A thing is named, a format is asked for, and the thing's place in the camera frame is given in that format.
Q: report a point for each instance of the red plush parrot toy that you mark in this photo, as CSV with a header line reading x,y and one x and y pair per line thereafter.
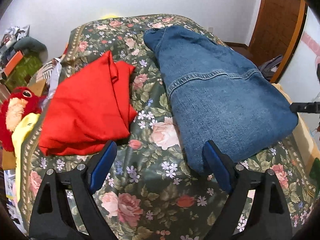
x,y
21,102

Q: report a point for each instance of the cluttered pile on cabinet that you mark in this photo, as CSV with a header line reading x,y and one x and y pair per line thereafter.
x,y
17,40

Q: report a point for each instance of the brown wooden door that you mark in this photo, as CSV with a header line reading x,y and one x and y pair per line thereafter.
x,y
273,31

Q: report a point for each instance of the yellow curved headboard tube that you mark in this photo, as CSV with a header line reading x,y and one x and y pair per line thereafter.
x,y
109,16

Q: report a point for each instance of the red folded garment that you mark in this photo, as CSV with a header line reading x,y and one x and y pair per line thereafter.
x,y
88,109

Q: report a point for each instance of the yellow garment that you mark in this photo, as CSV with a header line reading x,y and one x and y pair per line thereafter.
x,y
20,133

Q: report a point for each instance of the wooden wardrobe with sliding door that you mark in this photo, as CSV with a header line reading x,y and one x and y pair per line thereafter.
x,y
299,82

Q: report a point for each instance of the orange box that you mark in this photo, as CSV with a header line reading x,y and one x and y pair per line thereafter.
x,y
13,63

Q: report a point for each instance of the green cloth covered cabinet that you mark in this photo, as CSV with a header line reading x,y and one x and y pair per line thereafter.
x,y
23,72

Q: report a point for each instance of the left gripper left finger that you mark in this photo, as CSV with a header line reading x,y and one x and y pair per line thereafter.
x,y
51,217

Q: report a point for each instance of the floral green bedspread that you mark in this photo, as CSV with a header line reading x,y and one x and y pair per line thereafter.
x,y
149,174

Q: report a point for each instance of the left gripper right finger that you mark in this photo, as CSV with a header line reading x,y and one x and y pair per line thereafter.
x,y
269,217

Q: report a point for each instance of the white wall socket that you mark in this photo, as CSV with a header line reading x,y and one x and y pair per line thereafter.
x,y
210,29

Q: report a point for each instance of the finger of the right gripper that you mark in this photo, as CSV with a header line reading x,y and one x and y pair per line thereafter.
x,y
309,107

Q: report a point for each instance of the grey bag on floor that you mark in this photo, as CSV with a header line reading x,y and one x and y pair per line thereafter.
x,y
269,68

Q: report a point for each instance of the blue denim jacket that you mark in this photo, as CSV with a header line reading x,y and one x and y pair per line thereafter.
x,y
219,95

